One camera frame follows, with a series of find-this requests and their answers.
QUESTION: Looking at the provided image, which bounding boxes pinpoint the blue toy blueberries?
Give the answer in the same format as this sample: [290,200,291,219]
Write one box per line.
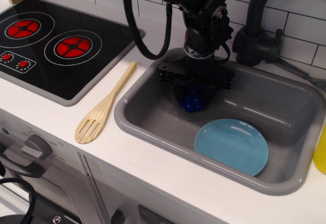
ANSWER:
[179,86,205,113]

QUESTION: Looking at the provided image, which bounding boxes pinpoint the light blue plate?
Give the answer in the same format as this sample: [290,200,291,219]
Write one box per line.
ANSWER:
[194,119,269,176]

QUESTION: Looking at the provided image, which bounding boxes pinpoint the grey oven door handle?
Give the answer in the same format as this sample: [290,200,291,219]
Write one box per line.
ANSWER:
[1,144,52,178]

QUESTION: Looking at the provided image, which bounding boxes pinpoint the wooden slotted spatula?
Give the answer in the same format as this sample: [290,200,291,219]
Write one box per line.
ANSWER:
[74,61,137,144]

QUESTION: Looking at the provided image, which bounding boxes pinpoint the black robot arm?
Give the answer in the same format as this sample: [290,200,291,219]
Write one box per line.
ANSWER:
[159,0,235,112]

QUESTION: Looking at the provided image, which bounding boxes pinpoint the black cable lower left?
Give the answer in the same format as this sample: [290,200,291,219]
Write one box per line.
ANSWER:
[0,177,36,224]

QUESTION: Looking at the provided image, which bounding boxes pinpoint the black toy stove top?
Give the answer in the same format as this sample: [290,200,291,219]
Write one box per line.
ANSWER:
[1,0,135,106]

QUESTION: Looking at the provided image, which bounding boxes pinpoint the grey plastic sink basin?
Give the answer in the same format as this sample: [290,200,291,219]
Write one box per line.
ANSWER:
[114,48,325,195]

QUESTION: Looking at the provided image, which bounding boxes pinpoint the dark grey faucet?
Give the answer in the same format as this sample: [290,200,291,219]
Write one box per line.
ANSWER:
[232,0,282,66]

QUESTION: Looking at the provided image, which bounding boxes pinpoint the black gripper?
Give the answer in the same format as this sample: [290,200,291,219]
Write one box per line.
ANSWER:
[159,56,235,106]

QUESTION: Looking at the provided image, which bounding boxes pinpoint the grey oven knob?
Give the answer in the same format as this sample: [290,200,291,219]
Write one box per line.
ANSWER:
[21,134,52,160]

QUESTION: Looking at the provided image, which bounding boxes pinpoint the yellow bottle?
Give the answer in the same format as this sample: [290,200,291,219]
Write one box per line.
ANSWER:
[313,125,326,175]

